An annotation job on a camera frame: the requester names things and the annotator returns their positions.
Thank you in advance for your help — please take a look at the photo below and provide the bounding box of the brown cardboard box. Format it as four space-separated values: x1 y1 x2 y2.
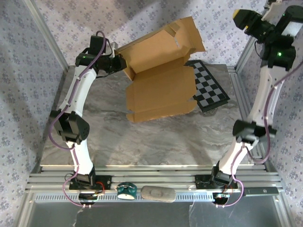
115 16 206 123

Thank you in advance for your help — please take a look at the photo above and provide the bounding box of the black grey checkerboard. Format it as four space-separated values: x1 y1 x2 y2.
186 60 230 113

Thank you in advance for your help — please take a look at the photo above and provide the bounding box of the grey oval stone pad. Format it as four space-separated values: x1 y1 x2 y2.
140 185 177 203

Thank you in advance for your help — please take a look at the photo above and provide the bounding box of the black rectangular bar device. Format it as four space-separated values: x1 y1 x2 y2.
243 187 279 197

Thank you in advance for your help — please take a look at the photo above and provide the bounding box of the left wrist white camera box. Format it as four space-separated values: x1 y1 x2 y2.
109 41 119 57

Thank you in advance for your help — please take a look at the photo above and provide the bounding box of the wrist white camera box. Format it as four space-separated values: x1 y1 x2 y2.
262 0 288 22
109 41 119 57

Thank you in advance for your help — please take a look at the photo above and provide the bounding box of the aluminium corner post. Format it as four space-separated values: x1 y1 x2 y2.
23 0 70 71
234 0 282 74

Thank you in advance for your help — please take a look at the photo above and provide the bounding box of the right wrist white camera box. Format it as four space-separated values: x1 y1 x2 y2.
262 0 288 22

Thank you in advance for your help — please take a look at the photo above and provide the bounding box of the aluminium side rail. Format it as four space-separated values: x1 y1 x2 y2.
227 66 268 171

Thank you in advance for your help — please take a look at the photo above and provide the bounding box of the aluminium rail frame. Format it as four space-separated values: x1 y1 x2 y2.
25 165 285 192

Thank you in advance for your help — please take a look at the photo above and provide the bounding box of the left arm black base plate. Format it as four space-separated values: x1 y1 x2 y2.
68 175 112 190

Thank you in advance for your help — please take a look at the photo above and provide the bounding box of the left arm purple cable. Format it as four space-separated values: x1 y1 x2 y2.
48 30 106 209

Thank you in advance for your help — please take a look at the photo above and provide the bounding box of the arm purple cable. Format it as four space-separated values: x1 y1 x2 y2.
214 63 303 209
48 30 106 209

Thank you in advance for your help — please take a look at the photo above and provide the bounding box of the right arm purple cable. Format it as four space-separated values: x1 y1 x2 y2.
214 63 303 209

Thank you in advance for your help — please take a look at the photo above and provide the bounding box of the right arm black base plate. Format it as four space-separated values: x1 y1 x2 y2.
194 174 239 190

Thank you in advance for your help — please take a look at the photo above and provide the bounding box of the grey slotted cable duct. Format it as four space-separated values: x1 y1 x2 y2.
34 193 215 203

